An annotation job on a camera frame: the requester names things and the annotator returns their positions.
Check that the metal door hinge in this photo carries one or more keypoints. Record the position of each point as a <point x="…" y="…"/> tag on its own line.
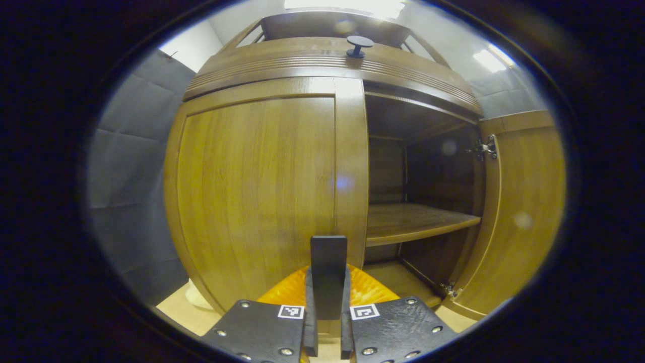
<point x="484" y="147"/>
<point x="450" y="290"/>

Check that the small ceiling light panel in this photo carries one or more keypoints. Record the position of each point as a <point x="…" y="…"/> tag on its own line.
<point x="491" y="59"/>

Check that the black round drawer knob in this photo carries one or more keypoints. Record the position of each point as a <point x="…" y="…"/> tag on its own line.
<point x="359" y="43"/>

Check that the black backdrop cloth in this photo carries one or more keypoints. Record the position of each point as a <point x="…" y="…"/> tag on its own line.
<point x="509" y="101"/>
<point x="131" y="166"/>

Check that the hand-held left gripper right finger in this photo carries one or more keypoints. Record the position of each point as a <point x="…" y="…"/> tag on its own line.
<point x="346" y="338"/>

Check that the wooden double-door shoe cabinet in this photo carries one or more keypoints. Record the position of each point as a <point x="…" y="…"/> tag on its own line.
<point x="302" y="60"/>

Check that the wooden inner cabinet shelf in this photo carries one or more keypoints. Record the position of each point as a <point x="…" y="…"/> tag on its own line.
<point x="413" y="222"/>

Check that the large ceiling light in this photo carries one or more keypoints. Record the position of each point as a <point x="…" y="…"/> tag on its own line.
<point x="347" y="6"/>

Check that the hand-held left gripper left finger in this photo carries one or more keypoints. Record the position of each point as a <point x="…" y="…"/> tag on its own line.
<point x="311" y="338"/>

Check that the wooden shoe cabinet door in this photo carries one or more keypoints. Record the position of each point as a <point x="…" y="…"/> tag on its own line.
<point x="524" y="201"/>
<point x="252" y="191"/>

